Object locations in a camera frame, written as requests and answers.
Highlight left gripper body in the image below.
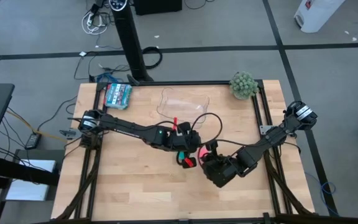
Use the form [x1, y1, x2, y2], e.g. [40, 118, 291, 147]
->
[167, 121, 203, 170]

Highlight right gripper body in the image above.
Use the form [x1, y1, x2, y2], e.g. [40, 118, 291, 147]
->
[200, 139, 239, 189]

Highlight pink bandage roll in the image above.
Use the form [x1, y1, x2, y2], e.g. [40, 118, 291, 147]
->
[197, 146, 211, 160]

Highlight clear plastic bin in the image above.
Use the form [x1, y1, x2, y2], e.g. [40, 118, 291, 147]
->
[156, 86, 211, 130]

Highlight potted green succulent plant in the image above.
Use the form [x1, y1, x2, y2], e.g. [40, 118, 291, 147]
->
[228, 70, 260, 101]

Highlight teal printed cardboard box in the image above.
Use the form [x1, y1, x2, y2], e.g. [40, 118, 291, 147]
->
[103, 82, 134, 110]

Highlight black tower fan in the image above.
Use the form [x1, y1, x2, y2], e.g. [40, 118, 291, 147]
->
[109, 0, 155, 86]

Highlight black equipment case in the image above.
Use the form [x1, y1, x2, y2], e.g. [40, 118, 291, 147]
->
[134, 0, 183, 16]

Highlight grey cart white shelves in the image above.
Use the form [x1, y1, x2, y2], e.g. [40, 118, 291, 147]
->
[0, 148, 67, 224]

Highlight black power adapter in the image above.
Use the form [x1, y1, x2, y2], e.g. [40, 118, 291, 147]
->
[25, 132, 42, 150]

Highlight white power strip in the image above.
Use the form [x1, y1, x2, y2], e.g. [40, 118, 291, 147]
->
[81, 11, 109, 35]

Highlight white pedal trash bin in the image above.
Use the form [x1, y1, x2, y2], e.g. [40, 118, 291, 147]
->
[293, 0, 347, 34]

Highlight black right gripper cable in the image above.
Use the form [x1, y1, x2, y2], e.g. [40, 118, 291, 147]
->
[216, 139, 262, 149]

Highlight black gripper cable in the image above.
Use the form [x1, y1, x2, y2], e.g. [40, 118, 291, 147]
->
[190, 112, 223, 146]
[216, 139, 262, 149]

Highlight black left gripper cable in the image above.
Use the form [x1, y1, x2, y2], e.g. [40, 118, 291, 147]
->
[190, 112, 223, 146]

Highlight black aluminium table frame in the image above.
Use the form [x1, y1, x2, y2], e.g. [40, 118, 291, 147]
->
[31, 79, 358, 224]

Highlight coiled black cable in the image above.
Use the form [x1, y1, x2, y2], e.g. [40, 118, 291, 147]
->
[141, 45, 164, 70]

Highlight blue floor cable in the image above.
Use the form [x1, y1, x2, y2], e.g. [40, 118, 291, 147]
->
[96, 72, 124, 84]

